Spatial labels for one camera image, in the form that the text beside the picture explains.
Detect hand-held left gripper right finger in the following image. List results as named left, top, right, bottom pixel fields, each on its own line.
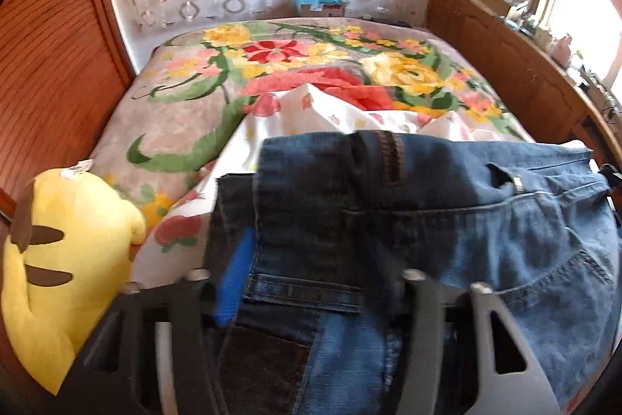
left=384, top=270, right=561, bottom=415

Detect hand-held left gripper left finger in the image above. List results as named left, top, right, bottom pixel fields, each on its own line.
left=63, top=229, right=257, bottom=415

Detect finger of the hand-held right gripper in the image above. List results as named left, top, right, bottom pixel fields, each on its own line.
left=599, top=163, right=622, bottom=203

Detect blue denim pants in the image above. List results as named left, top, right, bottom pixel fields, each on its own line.
left=206, top=130, right=621, bottom=415

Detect wooden side cabinet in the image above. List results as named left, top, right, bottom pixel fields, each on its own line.
left=425, top=0, right=614, bottom=165

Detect grey floral blanket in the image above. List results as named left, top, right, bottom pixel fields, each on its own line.
left=90, top=19, right=535, bottom=226

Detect yellow plush toy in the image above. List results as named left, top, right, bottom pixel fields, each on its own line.
left=0, top=159, right=147, bottom=396

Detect clutter of small items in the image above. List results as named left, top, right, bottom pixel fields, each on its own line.
left=435, top=0, right=622, bottom=114

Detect wooden slatted wardrobe doors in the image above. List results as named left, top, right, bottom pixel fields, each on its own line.
left=0, top=0, right=138, bottom=221

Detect small cardboard box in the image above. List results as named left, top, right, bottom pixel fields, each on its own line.
left=299, top=2, right=347, bottom=19

